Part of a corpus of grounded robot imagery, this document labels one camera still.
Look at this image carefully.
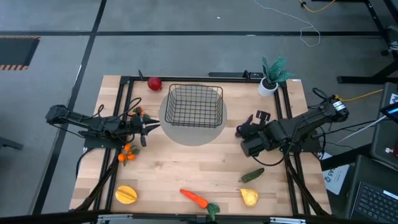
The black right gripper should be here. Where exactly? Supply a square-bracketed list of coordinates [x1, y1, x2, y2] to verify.
[235, 119, 275, 141]

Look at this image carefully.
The yellow ridged toy fruit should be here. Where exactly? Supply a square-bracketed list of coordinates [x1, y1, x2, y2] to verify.
[114, 185, 138, 205]

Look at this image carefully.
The yellow cable at right arm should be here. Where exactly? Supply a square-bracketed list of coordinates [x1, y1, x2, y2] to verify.
[333, 88, 384, 103]

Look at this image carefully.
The tablet with blue screen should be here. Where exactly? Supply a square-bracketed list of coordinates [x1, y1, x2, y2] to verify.
[379, 101, 398, 124]

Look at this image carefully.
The yellow toy pear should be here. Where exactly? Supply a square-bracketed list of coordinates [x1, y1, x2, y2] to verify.
[239, 188, 259, 208]

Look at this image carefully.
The black laptop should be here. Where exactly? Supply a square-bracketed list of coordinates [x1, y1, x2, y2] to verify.
[349, 155, 398, 224]

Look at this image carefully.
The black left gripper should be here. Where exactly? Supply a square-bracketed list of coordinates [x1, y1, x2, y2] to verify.
[129, 115, 161, 136]

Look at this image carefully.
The dark furniture foot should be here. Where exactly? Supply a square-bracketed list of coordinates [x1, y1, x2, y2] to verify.
[0, 136, 24, 151]

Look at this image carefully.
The yellow cable with black plug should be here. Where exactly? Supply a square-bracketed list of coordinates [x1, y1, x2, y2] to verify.
[298, 0, 337, 14]

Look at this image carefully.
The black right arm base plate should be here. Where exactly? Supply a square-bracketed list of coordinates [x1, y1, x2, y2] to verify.
[292, 136, 321, 154]

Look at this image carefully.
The green plant in white pot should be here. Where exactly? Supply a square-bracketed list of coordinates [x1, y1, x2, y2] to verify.
[257, 55, 295, 98]

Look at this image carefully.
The black wire basket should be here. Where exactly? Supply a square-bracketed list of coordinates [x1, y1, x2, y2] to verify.
[164, 83, 224, 129]

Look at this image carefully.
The red toy pomegranate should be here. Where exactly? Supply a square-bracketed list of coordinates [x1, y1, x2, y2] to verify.
[147, 77, 163, 91]

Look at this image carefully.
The dark grey case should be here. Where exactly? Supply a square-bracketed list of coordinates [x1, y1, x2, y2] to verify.
[369, 82, 398, 171]

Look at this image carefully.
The orange toy carrot green top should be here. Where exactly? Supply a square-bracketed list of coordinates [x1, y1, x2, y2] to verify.
[179, 189, 221, 222]

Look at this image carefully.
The orange tangerine bunch with leaves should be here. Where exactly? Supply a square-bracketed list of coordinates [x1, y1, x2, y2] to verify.
[117, 142, 141, 167]
[130, 106, 150, 119]

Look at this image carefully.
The silver metal bracket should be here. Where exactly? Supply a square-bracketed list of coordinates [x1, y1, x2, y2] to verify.
[97, 213, 125, 224]
[269, 217, 307, 224]

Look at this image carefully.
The black aluminium table frame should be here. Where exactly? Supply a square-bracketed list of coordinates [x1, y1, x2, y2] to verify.
[70, 74, 332, 224]

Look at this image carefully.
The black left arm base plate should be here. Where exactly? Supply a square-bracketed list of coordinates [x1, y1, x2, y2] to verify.
[83, 136, 125, 149]

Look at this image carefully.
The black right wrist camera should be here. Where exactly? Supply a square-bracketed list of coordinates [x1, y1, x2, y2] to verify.
[255, 110, 271, 123]

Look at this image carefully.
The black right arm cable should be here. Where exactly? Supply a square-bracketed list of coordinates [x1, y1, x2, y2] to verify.
[251, 154, 286, 167]

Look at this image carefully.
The dark green toy cucumber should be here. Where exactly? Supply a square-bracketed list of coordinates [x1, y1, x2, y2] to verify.
[238, 167, 266, 184]

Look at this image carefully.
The grey round mat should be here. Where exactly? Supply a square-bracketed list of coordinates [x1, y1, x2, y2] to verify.
[158, 83, 228, 147]

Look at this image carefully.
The white printed paper sheet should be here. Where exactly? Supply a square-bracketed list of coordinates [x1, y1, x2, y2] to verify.
[322, 152, 351, 195]

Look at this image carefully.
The white floor cable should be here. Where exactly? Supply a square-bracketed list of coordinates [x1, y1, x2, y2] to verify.
[253, 0, 322, 48]

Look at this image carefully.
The black desk frame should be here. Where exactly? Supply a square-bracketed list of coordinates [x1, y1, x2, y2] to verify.
[310, 0, 398, 85]

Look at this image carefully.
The black hazard striped floor mat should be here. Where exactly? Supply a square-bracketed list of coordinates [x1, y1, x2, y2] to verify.
[0, 35, 41, 72]

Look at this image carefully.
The white thin rod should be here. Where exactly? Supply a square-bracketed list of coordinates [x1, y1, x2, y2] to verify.
[337, 116, 387, 144]

